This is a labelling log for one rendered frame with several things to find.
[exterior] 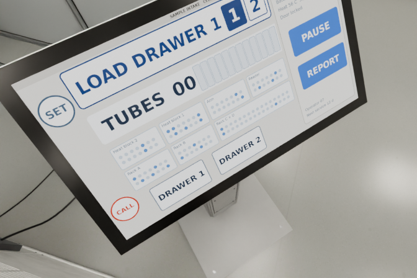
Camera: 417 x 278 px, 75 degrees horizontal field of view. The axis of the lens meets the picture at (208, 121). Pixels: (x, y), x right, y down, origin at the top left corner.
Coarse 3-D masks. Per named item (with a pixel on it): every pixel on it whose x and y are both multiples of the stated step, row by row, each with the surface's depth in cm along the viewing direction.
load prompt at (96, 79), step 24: (240, 0) 38; (264, 0) 39; (168, 24) 35; (192, 24) 37; (216, 24) 38; (240, 24) 39; (120, 48) 34; (144, 48) 35; (168, 48) 36; (192, 48) 37; (72, 72) 33; (96, 72) 34; (120, 72) 35; (144, 72) 36; (72, 96) 34; (96, 96) 35
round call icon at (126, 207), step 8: (128, 192) 40; (120, 200) 40; (128, 200) 40; (136, 200) 41; (112, 208) 40; (120, 208) 40; (128, 208) 41; (136, 208) 41; (112, 216) 40; (120, 216) 40; (128, 216) 41; (136, 216) 41; (120, 224) 41
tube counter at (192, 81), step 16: (256, 32) 40; (272, 32) 41; (224, 48) 39; (240, 48) 40; (256, 48) 41; (272, 48) 42; (208, 64) 39; (224, 64) 40; (240, 64) 41; (256, 64) 42; (176, 80) 38; (192, 80) 39; (208, 80) 40; (224, 80) 40; (176, 96) 38; (192, 96) 39
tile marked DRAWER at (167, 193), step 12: (192, 168) 43; (204, 168) 43; (168, 180) 42; (180, 180) 42; (192, 180) 43; (204, 180) 44; (156, 192) 42; (168, 192) 42; (180, 192) 43; (192, 192) 44; (168, 204) 43
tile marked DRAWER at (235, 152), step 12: (252, 132) 45; (228, 144) 44; (240, 144) 45; (252, 144) 45; (264, 144) 46; (216, 156) 44; (228, 156) 44; (240, 156) 45; (252, 156) 46; (228, 168) 45
